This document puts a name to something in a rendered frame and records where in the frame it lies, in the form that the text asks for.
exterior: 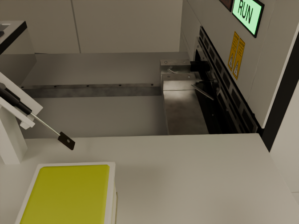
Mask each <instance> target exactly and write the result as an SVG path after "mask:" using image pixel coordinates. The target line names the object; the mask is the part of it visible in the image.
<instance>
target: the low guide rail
mask: <svg viewBox="0 0 299 224"><path fill-rule="evenodd" d="M18 87H19V88H20V89H22V90H23V91H24V92H25V93H27V94H28V95H29V96H30V97H31V98H65V97H109V96H162V91H161V84H160V83H143V84H72V85H25V86H18Z"/></svg>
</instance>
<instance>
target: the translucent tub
mask: <svg viewBox="0 0 299 224"><path fill-rule="evenodd" d="M115 166H116V164H115V162H114V161H106V162H79V163H51V164H38V165H37V167H36V170H35V172H34V175H33V177H32V180H31V183H30V185H29V188H28V190H27V193H26V195H25V198H24V201H23V203H22V206H21V208H20V211H19V213H18V216H17V218H16V221H15V223H14V224H116V223H117V202H118V195H117V192H116V188H115V181H114V177H115Z"/></svg>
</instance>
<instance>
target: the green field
mask: <svg viewBox="0 0 299 224"><path fill-rule="evenodd" d="M260 9H261V6H259V5H258V4H257V3H255V2H254V1H253V0H235V2H234V9H233V13H234V14H235V15H236V16H237V17H238V18H239V19H240V20H241V22H242V23H243V24H244V25H245V26H246V27H247V28H248V29H249V30H250V31H251V32H252V33H253V34H255V29H256V25H257V22H258V18H259V13H260Z"/></svg>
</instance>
